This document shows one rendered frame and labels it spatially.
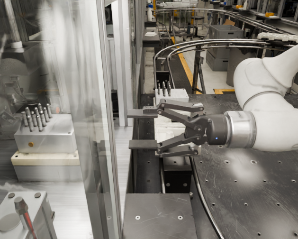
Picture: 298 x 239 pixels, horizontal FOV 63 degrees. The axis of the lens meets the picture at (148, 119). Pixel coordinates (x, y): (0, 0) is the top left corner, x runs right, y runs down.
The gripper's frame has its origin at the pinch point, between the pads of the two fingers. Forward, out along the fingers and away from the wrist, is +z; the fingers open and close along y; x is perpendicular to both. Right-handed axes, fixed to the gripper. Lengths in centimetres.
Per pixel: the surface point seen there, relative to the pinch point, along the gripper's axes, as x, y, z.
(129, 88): -17.8, 3.1, 3.4
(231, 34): -350, -41, -134
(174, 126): -22.3, -12.6, -11.1
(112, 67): -27.5, 6.6, 9.7
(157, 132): -19.0, -12.8, -5.2
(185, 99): -35.8, -8.8, -16.5
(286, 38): -178, -13, -128
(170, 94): -39.4, -8.0, -11.1
